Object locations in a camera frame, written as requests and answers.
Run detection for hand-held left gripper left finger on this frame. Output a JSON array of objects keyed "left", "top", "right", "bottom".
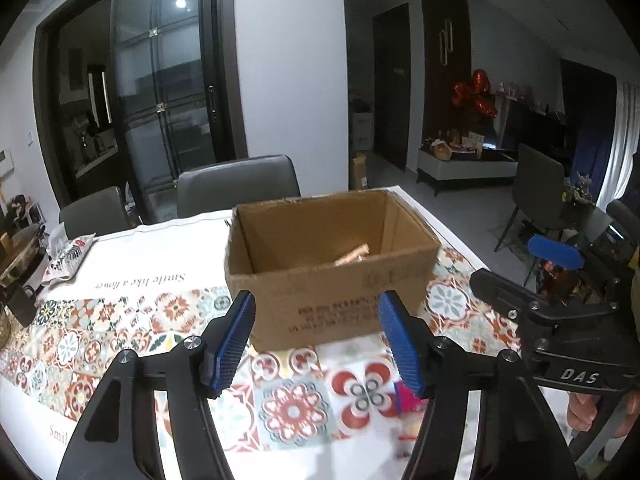
[{"left": 55, "top": 289, "right": 256, "bottom": 480}]

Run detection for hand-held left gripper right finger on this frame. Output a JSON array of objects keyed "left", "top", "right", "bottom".
[{"left": 378, "top": 289, "right": 581, "bottom": 480}]

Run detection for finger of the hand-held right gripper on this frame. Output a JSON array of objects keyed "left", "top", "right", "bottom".
[
  {"left": 469, "top": 268, "right": 621, "bottom": 334},
  {"left": 527, "top": 233, "right": 634, "bottom": 304}
]

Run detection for magenta snack packet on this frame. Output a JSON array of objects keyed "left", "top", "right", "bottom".
[{"left": 394, "top": 382, "right": 426, "bottom": 416}]

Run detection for brown cardboard box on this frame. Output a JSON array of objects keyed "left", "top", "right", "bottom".
[{"left": 224, "top": 190, "right": 442, "bottom": 353}]

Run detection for orange snack packet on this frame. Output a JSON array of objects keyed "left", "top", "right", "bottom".
[{"left": 320, "top": 242, "right": 371, "bottom": 269}]

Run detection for person's right hand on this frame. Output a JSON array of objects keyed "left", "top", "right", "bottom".
[{"left": 567, "top": 392, "right": 639, "bottom": 434}]

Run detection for toy figurines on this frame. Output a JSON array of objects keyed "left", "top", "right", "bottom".
[{"left": 562, "top": 172, "right": 594, "bottom": 206}]

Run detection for grey dining chair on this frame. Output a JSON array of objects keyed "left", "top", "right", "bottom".
[
  {"left": 58, "top": 185, "right": 129, "bottom": 239},
  {"left": 177, "top": 154, "right": 302, "bottom": 221},
  {"left": 494, "top": 143, "right": 569, "bottom": 254}
]

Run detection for patterned tile print tablecloth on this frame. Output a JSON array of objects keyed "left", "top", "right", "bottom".
[{"left": 0, "top": 185, "right": 521, "bottom": 480}]

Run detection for blue curtain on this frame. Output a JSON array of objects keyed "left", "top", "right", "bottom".
[{"left": 574, "top": 79, "right": 640, "bottom": 207}]

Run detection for low white cabinet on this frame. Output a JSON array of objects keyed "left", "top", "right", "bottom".
[{"left": 415, "top": 147, "right": 519, "bottom": 196}]

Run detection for dark sideboard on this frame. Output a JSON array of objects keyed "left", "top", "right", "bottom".
[{"left": 492, "top": 92, "right": 577, "bottom": 162}]

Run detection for small cardboard box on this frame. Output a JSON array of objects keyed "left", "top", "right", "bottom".
[{"left": 349, "top": 152, "right": 371, "bottom": 191}]

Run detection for red foil balloons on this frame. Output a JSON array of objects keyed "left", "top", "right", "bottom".
[{"left": 452, "top": 68, "right": 499, "bottom": 119}]

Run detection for white floral pouch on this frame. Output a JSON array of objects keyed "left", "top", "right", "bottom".
[{"left": 42, "top": 233, "right": 96, "bottom": 286}]

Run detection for black mug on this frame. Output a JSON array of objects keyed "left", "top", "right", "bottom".
[{"left": 4, "top": 284, "right": 39, "bottom": 329}]

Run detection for dark interior door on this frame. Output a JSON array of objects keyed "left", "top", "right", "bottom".
[{"left": 372, "top": 2, "right": 411, "bottom": 174}]

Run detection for dark sliding glass door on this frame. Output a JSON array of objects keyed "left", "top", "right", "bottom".
[{"left": 34, "top": 0, "right": 249, "bottom": 222}]

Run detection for dark door with long handles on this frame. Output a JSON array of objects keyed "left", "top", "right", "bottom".
[{"left": 419, "top": 0, "right": 472, "bottom": 146}]

